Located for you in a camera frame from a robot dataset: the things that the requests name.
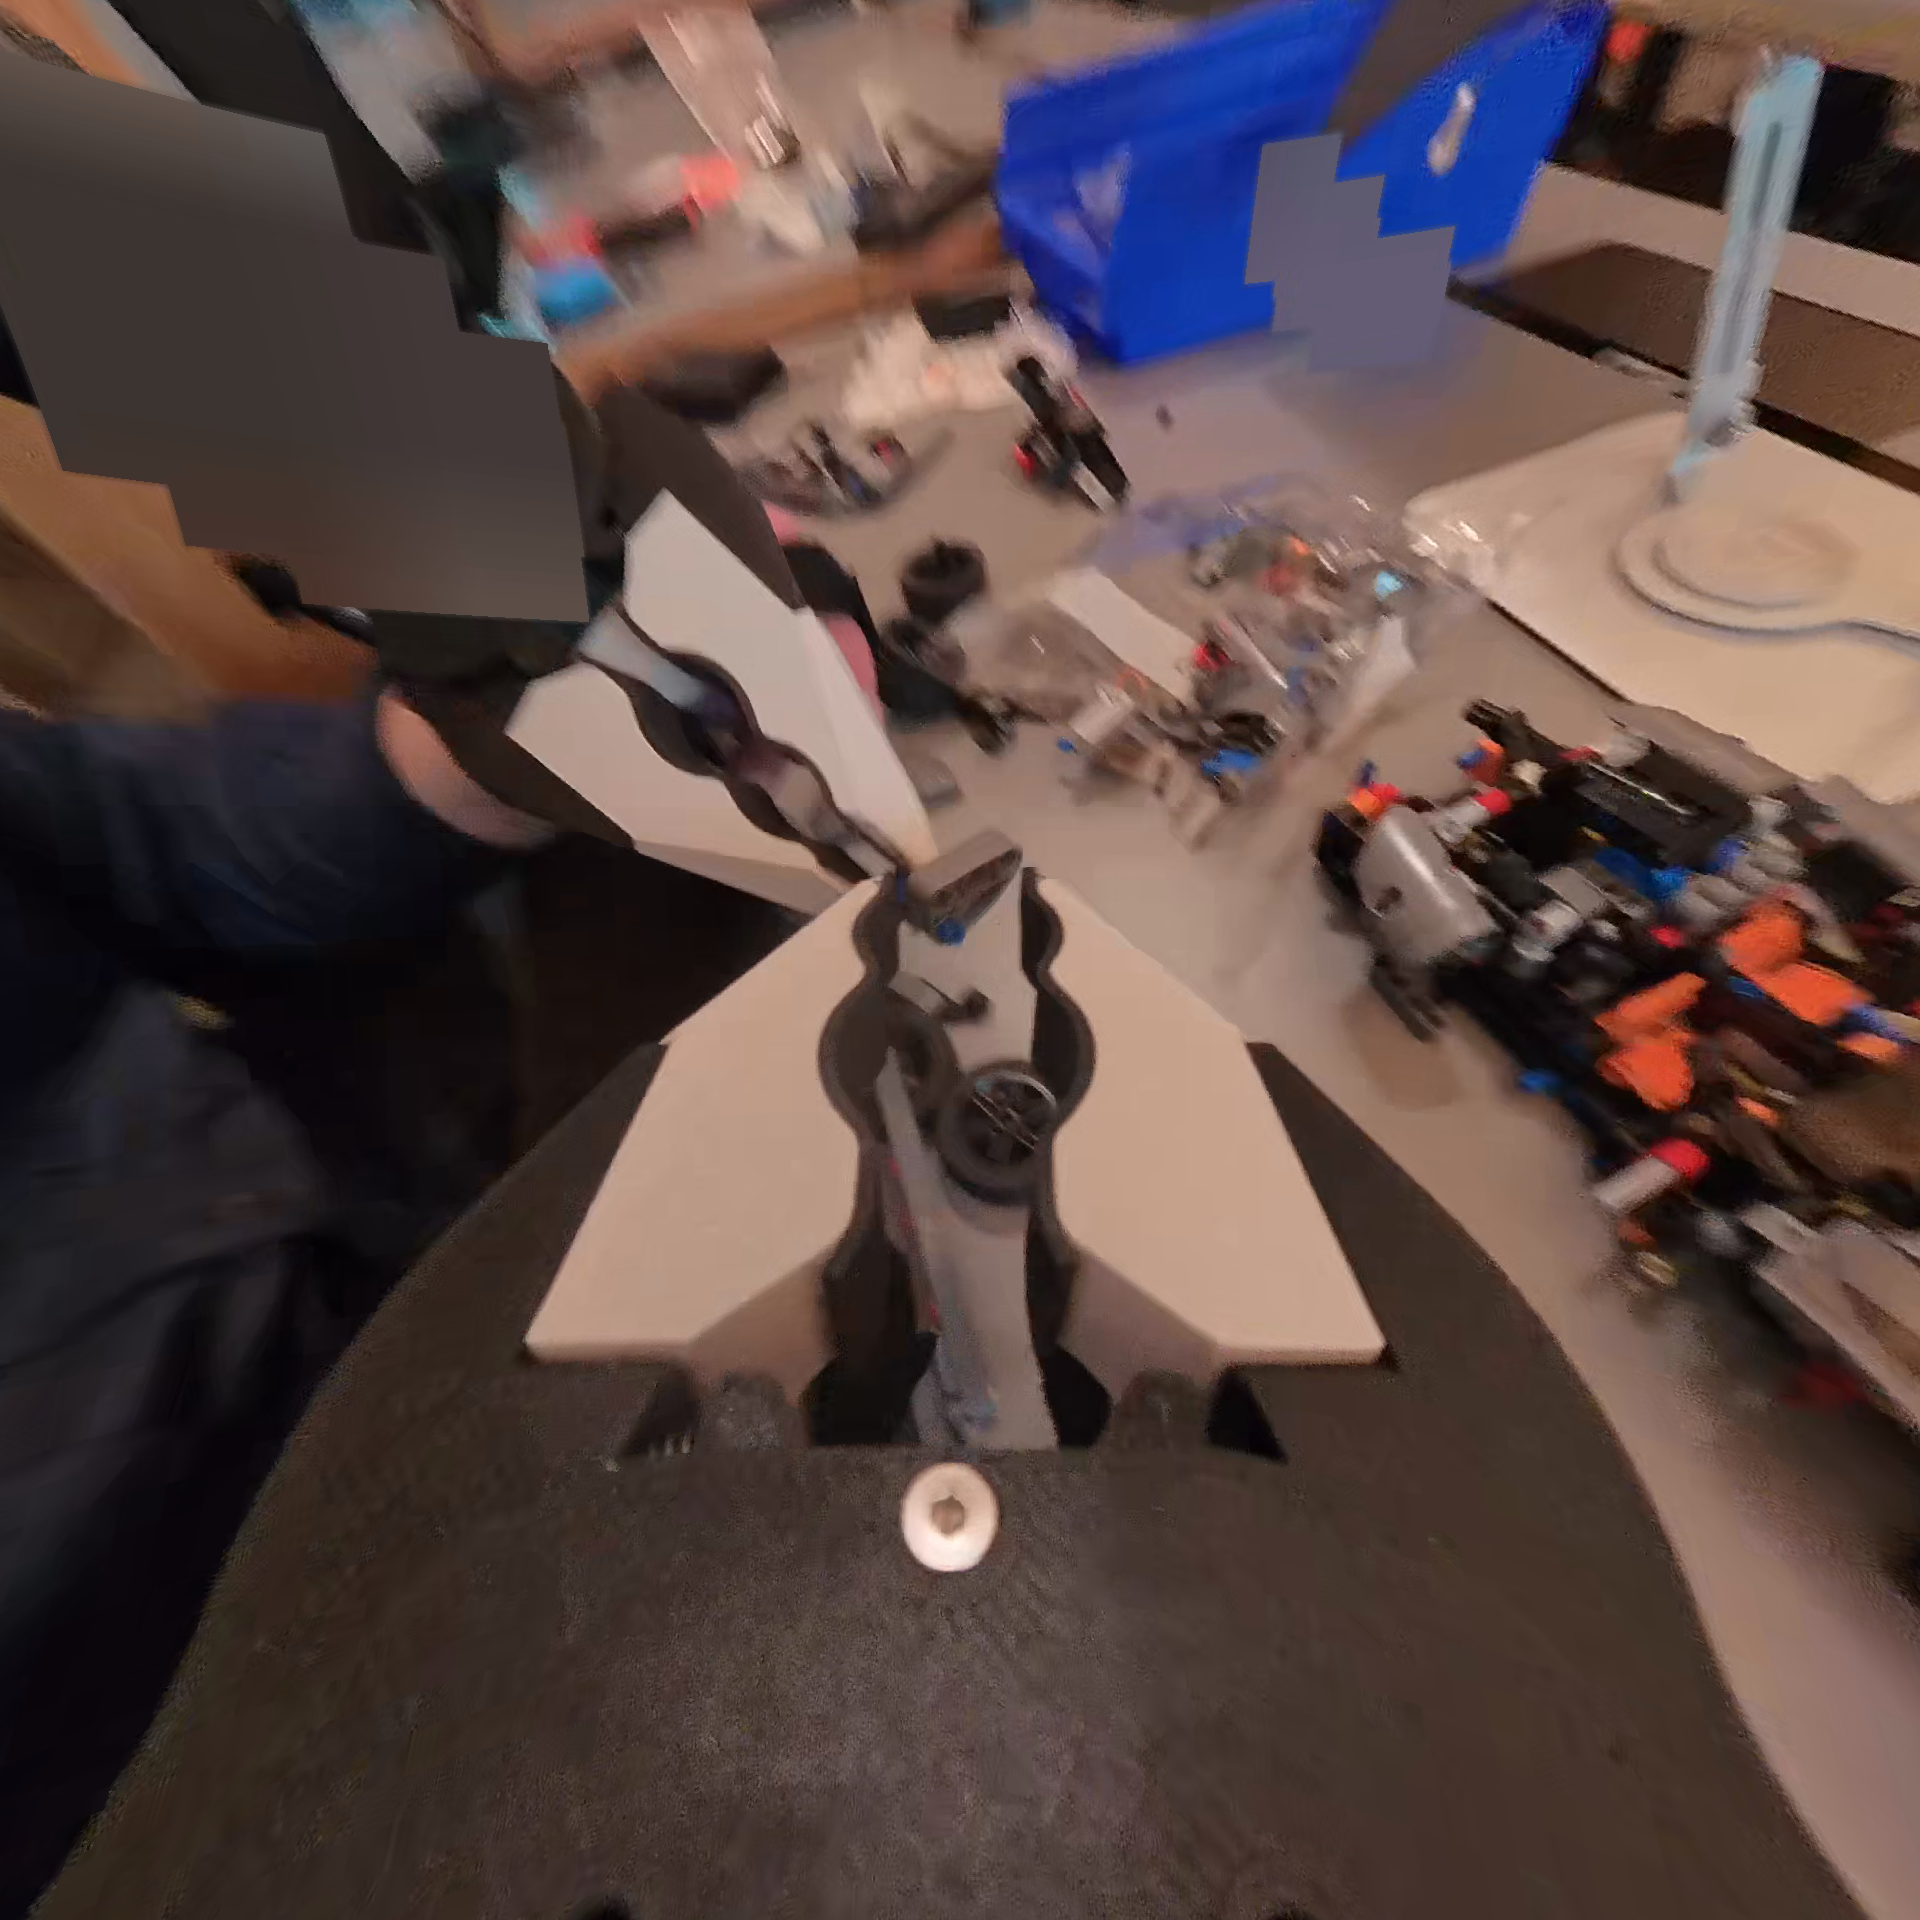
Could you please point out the white book stand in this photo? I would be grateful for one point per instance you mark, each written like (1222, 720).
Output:
(1725, 598)

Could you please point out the clear bag of brick pieces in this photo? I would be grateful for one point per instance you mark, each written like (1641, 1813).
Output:
(1290, 628)

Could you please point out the upright clear plastic bag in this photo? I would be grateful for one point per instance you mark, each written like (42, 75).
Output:
(720, 75)

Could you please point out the blue plastic bin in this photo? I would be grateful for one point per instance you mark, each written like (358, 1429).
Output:
(1141, 180)

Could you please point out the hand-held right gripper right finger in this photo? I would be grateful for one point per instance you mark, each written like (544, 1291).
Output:
(1215, 1201)

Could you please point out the person's left forearm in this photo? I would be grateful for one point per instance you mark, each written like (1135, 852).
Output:
(224, 826)

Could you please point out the small black red brick assembly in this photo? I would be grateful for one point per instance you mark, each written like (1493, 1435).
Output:
(1065, 434)

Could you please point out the blue eraser block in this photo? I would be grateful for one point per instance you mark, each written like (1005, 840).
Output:
(578, 289)

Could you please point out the black foam pouch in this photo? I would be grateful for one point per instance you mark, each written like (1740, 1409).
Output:
(964, 315)

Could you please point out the dark grey brick panel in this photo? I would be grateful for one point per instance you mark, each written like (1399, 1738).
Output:
(968, 884)

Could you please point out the flat brick assembly grey blade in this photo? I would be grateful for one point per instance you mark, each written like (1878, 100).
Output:
(839, 468)

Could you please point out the wide wooden pillar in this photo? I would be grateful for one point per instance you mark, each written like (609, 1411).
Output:
(119, 569)

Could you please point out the large black toy wheel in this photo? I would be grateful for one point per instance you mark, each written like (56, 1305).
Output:
(998, 1141)

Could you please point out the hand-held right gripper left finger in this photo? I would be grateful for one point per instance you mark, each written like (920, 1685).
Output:
(705, 1201)

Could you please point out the small black toy tyre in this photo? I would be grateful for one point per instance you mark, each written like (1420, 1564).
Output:
(945, 579)
(921, 668)

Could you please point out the white sticker sheet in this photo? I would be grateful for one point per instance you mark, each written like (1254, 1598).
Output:
(932, 374)

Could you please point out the large toy brick car model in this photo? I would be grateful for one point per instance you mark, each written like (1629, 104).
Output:
(1622, 960)

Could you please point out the black flat power bank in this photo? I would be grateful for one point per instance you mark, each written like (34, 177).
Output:
(921, 206)

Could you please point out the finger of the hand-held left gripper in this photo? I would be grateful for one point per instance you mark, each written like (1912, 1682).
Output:
(751, 628)
(630, 780)

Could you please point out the red black electric screwdriver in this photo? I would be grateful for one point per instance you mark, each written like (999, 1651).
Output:
(674, 197)

